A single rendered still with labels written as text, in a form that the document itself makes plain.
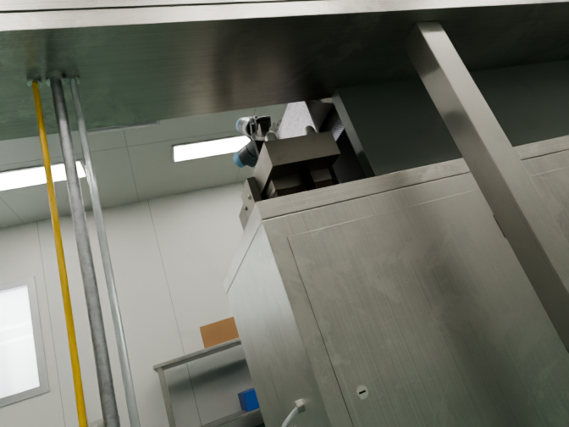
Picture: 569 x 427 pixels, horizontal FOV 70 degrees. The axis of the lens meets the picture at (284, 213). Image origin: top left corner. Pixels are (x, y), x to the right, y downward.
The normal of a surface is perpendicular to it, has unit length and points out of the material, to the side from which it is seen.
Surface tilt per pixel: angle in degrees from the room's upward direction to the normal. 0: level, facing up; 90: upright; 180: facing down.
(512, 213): 90
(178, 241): 90
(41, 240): 90
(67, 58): 180
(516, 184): 90
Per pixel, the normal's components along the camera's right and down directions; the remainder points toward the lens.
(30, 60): 0.32, 0.90
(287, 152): 0.23, -0.40
